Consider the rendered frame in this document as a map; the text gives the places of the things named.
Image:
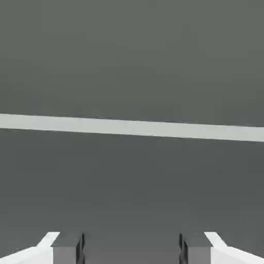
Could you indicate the grey cabinet door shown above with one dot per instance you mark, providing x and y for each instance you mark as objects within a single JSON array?
[
  {"x": 132, "y": 185},
  {"x": 132, "y": 57}
]

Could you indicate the grey and white cabinet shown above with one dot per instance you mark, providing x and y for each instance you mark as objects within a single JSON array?
[{"x": 132, "y": 127}]

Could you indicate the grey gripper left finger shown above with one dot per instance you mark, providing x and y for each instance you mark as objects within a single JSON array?
[{"x": 64, "y": 251}]

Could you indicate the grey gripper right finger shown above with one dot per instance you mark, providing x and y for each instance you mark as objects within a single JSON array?
[{"x": 199, "y": 251}]

